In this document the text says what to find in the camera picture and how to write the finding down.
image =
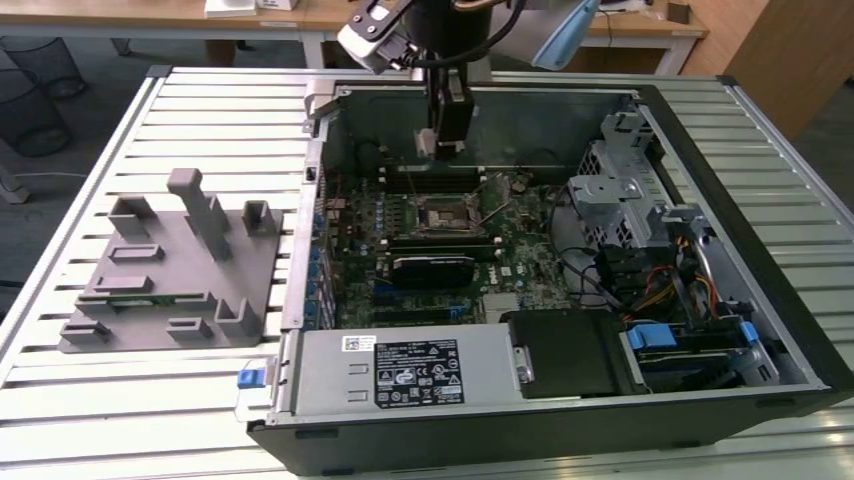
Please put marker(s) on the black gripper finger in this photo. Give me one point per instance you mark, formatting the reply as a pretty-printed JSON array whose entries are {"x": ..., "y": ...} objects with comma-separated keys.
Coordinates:
[{"x": 457, "y": 120}]

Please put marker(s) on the silver CPU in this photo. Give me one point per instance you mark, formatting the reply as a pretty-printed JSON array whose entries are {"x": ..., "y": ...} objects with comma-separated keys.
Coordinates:
[{"x": 425, "y": 142}]

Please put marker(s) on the thin locking lever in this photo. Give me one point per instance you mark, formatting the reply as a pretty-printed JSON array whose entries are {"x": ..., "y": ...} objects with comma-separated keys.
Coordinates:
[
  {"x": 487, "y": 183},
  {"x": 410, "y": 177}
]

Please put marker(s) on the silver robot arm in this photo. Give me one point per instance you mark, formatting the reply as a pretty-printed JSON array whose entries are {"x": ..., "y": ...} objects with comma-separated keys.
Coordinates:
[{"x": 528, "y": 35}]

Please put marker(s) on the CPU socket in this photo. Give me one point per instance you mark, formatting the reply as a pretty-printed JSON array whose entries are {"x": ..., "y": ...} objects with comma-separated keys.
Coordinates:
[{"x": 443, "y": 217}]

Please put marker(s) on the black RAM slot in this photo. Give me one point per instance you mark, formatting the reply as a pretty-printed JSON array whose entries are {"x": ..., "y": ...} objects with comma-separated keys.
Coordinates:
[
  {"x": 430, "y": 183},
  {"x": 401, "y": 172},
  {"x": 443, "y": 251},
  {"x": 441, "y": 241}
]

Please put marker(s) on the silver drive cage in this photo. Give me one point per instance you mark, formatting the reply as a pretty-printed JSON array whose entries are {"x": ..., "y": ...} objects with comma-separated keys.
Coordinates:
[{"x": 601, "y": 200}]

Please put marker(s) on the green motherboard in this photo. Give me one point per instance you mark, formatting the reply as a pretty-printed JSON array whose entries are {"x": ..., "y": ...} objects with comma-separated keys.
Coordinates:
[{"x": 528, "y": 250}]

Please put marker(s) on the black graphics card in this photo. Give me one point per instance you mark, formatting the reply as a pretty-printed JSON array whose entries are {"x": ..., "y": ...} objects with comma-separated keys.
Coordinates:
[{"x": 434, "y": 272}]

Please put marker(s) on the white box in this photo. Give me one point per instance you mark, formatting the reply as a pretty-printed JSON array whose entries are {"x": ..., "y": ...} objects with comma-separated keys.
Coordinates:
[{"x": 230, "y": 7}]

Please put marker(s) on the small brown box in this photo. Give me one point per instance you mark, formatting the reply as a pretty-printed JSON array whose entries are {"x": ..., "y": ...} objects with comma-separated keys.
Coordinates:
[{"x": 678, "y": 12}]

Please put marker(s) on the small silver heatsink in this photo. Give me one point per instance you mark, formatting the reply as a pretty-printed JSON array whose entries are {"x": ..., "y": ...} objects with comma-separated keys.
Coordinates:
[{"x": 501, "y": 305}]

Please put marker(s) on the black expansion slot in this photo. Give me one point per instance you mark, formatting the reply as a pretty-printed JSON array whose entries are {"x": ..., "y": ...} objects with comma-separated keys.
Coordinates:
[{"x": 414, "y": 315}]

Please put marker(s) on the wooden desk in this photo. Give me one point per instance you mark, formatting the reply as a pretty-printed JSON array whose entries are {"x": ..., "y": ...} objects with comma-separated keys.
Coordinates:
[{"x": 134, "y": 20}]

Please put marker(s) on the black plastic shroud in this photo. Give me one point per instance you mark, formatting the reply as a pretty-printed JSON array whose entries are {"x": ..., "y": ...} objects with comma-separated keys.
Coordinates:
[{"x": 568, "y": 350}]

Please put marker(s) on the grey parts rack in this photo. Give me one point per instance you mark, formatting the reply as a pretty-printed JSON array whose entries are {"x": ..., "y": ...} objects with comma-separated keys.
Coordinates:
[{"x": 174, "y": 250}]

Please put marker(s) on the wooden cabinet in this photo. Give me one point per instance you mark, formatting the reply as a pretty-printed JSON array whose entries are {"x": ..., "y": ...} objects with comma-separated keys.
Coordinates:
[{"x": 788, "y": 60}]

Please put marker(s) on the blue disk carrier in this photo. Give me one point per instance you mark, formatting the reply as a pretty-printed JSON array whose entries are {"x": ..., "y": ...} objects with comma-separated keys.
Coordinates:
[{"x": 650, "y": 340}]

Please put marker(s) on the silver power supply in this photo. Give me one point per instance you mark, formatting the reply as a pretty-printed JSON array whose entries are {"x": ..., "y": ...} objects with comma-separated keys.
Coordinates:
[{"x": 321, "y": 370}]

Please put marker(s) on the green RAM stick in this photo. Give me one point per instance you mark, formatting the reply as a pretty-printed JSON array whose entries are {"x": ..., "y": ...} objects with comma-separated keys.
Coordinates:
[{"x": 163, "y": 300}]

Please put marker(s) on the blue case latch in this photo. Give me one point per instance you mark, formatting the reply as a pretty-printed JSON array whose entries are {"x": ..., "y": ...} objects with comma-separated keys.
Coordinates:
[{"x": 250, "y": 378}]

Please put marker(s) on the black mesh waste bin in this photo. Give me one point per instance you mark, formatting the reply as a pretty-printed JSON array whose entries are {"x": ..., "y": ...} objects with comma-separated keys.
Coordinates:
[
  {"x": 47, "y": 62},
  {"x": 30, "y": 115}
]

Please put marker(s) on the black PC case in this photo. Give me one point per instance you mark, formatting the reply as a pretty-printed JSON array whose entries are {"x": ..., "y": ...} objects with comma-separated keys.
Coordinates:
[{"x": 467, "y": 440}]

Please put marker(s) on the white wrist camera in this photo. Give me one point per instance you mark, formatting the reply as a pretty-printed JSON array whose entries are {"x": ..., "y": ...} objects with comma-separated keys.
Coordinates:
[{"x": 370, "y": 42}]

